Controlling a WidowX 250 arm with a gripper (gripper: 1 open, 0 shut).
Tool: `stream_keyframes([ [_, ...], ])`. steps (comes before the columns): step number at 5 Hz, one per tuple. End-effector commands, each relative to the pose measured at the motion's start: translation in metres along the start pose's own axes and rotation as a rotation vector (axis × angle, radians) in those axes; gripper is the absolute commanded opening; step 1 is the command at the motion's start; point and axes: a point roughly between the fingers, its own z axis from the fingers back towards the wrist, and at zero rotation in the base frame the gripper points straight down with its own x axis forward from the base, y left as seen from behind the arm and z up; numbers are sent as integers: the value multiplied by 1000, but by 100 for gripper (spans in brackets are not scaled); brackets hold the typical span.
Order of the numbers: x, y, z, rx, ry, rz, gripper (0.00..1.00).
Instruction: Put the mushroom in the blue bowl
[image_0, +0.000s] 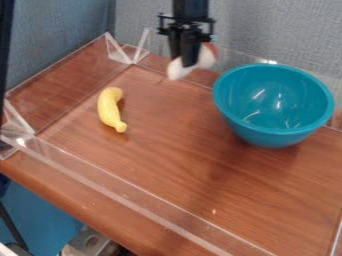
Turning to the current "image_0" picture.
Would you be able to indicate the black stand leg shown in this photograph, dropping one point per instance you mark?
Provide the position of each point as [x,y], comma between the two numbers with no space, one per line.
[11,226]

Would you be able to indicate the clear acrylic barrier frame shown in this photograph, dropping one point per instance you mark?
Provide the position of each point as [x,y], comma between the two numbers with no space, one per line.
[177,187]

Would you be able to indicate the yellow toy banana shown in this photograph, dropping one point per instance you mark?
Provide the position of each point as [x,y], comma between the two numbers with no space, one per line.
[109,110]

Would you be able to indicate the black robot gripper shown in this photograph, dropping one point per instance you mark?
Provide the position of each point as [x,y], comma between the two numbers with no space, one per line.
[189,12]

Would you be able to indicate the blue plastic bowl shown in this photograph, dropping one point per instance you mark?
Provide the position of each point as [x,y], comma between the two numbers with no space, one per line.
[274,104]

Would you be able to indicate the grey metal bracket under table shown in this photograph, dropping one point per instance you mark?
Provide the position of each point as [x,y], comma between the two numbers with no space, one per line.
[90,243]

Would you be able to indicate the white mushroom with red cap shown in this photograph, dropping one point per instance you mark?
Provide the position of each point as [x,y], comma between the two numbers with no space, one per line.
[177,71]

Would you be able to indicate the dark blurred foreground arm link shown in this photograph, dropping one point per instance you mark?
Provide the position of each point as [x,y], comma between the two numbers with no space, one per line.
[7,6]

